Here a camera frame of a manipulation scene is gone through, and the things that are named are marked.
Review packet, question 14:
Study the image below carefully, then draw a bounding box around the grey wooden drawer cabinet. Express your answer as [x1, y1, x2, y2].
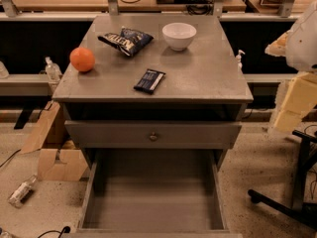
[53, 14, 253, 163]

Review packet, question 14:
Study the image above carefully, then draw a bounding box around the white ceramic bowl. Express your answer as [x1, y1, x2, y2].
[162, 23, 197, 51]

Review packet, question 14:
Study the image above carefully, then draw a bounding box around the white pump bottle right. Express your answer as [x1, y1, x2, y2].
[236, 50, 245, 69]

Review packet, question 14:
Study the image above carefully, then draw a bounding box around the grey open bottom drawer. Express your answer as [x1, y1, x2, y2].
[62, 150, 243, 238]

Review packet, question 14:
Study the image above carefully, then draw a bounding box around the wooden workbench background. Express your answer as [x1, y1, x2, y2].
[12, 0, 316, 16]

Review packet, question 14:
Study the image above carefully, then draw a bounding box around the clear sanitizer bottle left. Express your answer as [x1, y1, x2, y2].
[45, 57, 62, 82]

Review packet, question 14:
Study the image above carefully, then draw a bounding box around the black cable coil on bench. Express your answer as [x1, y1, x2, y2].
[185, 0, 216, 16]

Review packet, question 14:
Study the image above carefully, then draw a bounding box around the blue chip bag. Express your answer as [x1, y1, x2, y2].
[98, 27, 154, 57]

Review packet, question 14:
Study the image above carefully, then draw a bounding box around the dark blue snack packet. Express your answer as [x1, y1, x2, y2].
[134, 68, 165, 94]

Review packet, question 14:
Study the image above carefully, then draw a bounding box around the black cable on floor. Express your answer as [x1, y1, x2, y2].
[36, 225, 71, 238]

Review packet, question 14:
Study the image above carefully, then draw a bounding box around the orange fruit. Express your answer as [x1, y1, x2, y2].
[69, 47, 95, 72]

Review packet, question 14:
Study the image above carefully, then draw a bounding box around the clear plastic bottle on floor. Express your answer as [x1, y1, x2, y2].
[8, 175, 38, 208]

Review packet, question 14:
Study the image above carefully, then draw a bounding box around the brown cardboard box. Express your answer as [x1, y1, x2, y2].
[21, 101, 90, 181]

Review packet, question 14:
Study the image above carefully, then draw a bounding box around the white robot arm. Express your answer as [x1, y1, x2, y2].
[264, 1, 317, 133]

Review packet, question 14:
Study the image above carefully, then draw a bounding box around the brass drawer knob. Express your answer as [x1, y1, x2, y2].
[149, 132, 158, 142]

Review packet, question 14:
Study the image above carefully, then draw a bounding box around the grey middle drawer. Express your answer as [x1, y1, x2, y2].
[65, 120, 241, 149]

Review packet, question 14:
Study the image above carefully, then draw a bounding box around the black chair base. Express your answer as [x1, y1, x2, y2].
[248, 130, 317, 230]

